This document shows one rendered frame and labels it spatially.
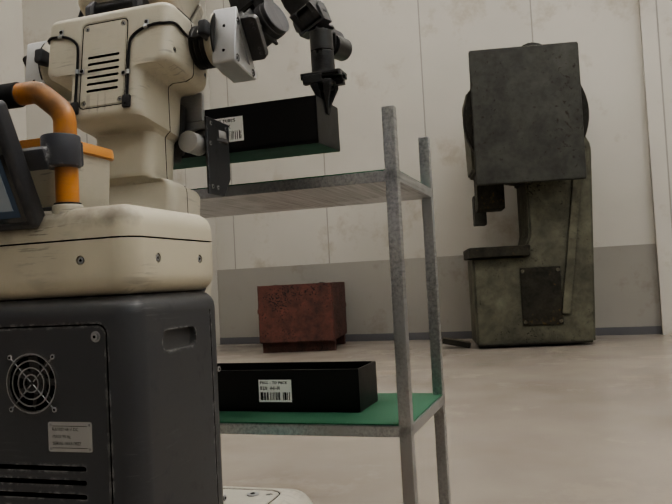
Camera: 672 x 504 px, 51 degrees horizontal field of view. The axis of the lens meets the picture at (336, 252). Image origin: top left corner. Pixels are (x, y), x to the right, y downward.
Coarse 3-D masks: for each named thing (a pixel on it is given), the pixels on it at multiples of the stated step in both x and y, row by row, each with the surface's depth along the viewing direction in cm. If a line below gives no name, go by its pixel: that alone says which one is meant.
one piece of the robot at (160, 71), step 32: (64, 32) 140; (96, 32) 137; (128, 32) 135; (160, 32) 133; (192, 32) 140; (64, 64) 138; (96, 64) 137; (128, 64) 133; (160, 64) 133; (192, 64) 140; (96, 96) 135; (128, 96) 132; (160, 96) 139; (96, 128) 138; (128, 128) 138; (160, 128) 139; (128, 160) 138; (160, 160) 140; (128, 192) 139; (160, 192) 137; (192, 192) 143
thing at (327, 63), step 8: (312, 56) 172; (320, 56) 171; (328, 56) 171; (312, 64) 173; (320, 64) 171; (328, 64) 171; (312, 72) 171; (320, 72) 171; (328, 72) 170; (336, 72) 170; (344, 72) 173
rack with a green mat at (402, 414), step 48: (384, 144) 168; (240, 192) 180; (288, 192) 179; (336, 192) 184; (384, 192) 189; (432, 192) 209; (432, 240) 207; (432, 288) 206; (432, 336) 206; (432, 384) 206; (240, 432) 179; (288, 432) 175; (336, 432) 171; (384, 432) 167
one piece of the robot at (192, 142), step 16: (192, 96) 150; (192, 112) 150; (192, 128) 150; (208, 128) 147; (224, 128) 154; (192, 144) 144; (208, 144) 147; (224, 144) 154; (176, 160) 148; (208, 160) 146; (224, 160) 153; (208, 176) 146; (224, 176) 153; (208, 192) 146; (224, 192) 152
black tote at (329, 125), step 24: (312, 96) 166; (240, 120) 171; (264, 120) 170; (288, 120) 168; (312, 120) 166; (336, 120) 180; (240, 144) 172; (264, 144) 170; (288, 144) 168; (312, 144) 168; (336, 144) 179
